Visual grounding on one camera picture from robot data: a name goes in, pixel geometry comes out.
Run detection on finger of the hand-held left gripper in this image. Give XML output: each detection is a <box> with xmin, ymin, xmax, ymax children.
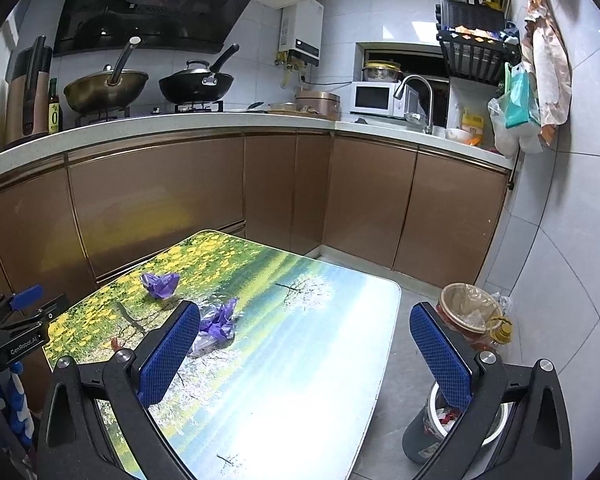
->
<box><xmin>0</xmin><ymin>285</ymin><xmax>45</xmax><ymax>333</ymax></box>
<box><xmin>0</xmin><ymin>294</ymin><xmax>67</xmax><ymax>335</ymax></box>

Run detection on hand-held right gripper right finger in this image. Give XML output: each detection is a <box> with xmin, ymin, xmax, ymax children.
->
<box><xmin>409</xmin><ymin>302</ymin><xmax>573</xmax><ymax>480</ymax></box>

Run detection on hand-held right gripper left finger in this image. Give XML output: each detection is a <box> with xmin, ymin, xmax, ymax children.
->
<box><xmin>37</xmin><ymin>301</ymin><xmax>201</xmax><ymax>480</ymax></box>

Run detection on purple plastic bag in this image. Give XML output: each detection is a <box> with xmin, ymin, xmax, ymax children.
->
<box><xmin>187</xmin><ymin>298</ymin><xmax>240</xmax><ymax>358</ymax></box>
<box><xmin>139</xmin><ymin>272</ymin><xmax>181</xmax><ymax>302</ymax></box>

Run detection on grey bin with white rim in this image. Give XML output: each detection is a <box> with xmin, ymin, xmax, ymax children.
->
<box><xmin>401</xmin><ymin>379</ymin><xmax>509</xmax><ymax>465</ymax></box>

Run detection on beige bin with plastic liner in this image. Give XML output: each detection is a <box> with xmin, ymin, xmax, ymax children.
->
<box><xmin>436</xmin><ymin>283</ymin><xmax>504</xmax><ymax>357</ymax></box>

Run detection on oil bottle with yellow cap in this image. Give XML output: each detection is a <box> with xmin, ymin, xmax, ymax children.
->
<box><xmin>472</xmin><ymin>314</ymin><xmax>515</xmax><ymax>357</ymax></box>

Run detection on clear plastic bag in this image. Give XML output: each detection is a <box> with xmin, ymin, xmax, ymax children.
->
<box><xmin>492</xmin><ymin>290</ymin><xmax>515</xmax><ymax>317</ymax></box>

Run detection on landscape print table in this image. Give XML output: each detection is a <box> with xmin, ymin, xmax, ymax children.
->
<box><xmin>42</xmin><ymin>229</ymin><xmax>402</xmax><ymax>480</ymax></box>

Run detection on brown base cabinets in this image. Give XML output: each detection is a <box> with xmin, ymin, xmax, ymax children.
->
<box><xmin>0</xmin><ymin>127</ymin><xmax>512</xmax><ymax>353</ymax></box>

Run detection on dark sauce bottle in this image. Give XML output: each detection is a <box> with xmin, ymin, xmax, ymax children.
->
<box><xmin>47</xmin><ymin>78</ymin><xmax>61</xmax><ymax>135</ymax></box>

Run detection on brown tall appliance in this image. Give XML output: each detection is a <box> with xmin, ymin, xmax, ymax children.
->
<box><xmin>6</xmin><ymin>36</ymin><xmax>54</xmax><ymax>147</ymax></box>

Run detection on brass wok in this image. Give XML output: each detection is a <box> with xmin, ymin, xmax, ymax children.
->
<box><xmin>63</xmin><ymin>36</ymin><xmax>149</xmax><ymax>114</ymax></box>

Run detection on gas stove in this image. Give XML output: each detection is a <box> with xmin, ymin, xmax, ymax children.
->
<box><xmin>74</xmin><ymin>101</ymin><xmax>227</xmax><ymax>128</ymax></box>

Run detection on yellow package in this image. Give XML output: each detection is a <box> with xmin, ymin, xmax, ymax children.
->
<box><xmin>459</xmin><ymin>109</ymin><xmax>484</xmax><ymax>147</ymax></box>

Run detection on white kitchen counter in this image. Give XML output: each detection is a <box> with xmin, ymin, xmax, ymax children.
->
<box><xmin>0</xmin><ymin>111</ymin><xmax>519</xmax><ymax>186</ymax></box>

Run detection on steel faucet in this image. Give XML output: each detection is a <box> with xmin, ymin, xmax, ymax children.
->
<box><xmin>393</xmin><ymin>75</ymin><xmax>435</xmax><ymax>135</ymax></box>

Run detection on white cutting board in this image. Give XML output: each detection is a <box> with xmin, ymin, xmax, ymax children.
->
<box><xmin>447</xmin><ymin>78</ymin><xmax>502</xmax><ymax>133</ymax></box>

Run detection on white microwave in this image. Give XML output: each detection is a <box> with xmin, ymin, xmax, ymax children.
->
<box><xmin>350</xmin><ymin>81</ymin><xmax>407</xmax><ymax>119</ymax></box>

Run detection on black wok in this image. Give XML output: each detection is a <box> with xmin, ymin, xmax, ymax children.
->
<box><xmin>158</xmin><ymin>43</ymin><xmax>240</xmax><ymax>104</ymax></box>

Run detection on brown rice cooker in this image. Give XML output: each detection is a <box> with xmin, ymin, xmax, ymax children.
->
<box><xmin>294</xmin><ymin>90</ymin><xmax>341</xmax><ymax>120</ymax></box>

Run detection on glass jar with gold lid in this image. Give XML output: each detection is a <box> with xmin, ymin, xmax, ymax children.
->
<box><xmin>362</xmin><ymin>61</ymin><xmax>402</xmax><ymax>83</ymax></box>

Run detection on black range hood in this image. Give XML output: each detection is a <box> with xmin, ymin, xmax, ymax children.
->
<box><xmin>52</xmin><ymin>0</ymin><xmax>277</xmax><ymax>57</ymax></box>

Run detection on black dish rack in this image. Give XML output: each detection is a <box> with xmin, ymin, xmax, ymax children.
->
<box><xmin>434</xmin><ymin>0</ymin><xmax>522</xmax><ymax>87</ymax></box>

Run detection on white water heater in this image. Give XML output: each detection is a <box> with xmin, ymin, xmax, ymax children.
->
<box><xmin>276</xmin><ymin>1</ymin><xmax>326</xmax><ymax>69</ymax></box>

